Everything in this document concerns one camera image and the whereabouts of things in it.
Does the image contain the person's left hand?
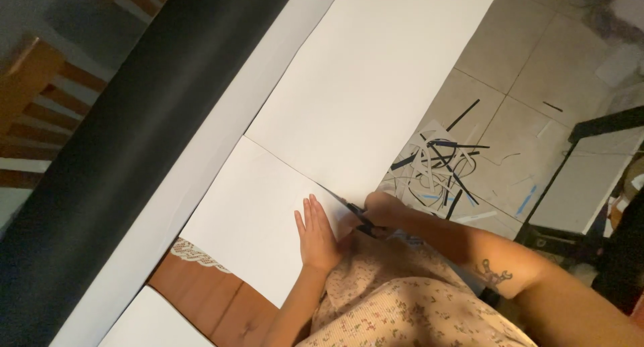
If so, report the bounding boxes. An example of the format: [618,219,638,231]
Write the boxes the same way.
[294,193,353,275]

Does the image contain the person's right hand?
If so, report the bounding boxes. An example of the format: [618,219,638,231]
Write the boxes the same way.
[360,190,409,238]

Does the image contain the black scissors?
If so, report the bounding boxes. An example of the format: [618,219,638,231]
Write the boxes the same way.
[317,183,391,239]

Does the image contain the large white paper sheet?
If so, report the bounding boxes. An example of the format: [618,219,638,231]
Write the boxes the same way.
[178,0,503,308]

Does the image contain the beige floral dress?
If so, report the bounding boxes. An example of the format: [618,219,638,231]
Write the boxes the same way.
[297,231,538,347]

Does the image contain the pile of paper scraps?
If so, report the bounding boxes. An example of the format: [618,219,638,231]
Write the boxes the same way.
[377,99,524,226]

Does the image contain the blue paper strip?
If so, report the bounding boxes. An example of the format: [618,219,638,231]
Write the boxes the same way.
[515,184,538,217]

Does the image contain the white cardboard sheet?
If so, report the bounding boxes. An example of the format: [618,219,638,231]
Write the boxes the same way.
[49,0,346,347]

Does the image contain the white lace doily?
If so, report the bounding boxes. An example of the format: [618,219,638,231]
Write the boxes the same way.
[170,237,233,274]

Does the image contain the black framed glass table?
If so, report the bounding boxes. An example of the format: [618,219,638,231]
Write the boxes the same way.
[513,105,644,259]

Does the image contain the small white paper sheet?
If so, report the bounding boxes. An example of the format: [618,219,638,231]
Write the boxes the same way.
[98,286,216,347]

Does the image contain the black cardboard sheet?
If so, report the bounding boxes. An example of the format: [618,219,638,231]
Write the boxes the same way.
[0,0,301,347]

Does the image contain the wooden chair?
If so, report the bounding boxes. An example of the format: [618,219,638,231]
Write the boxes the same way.
[0,35,109,189]

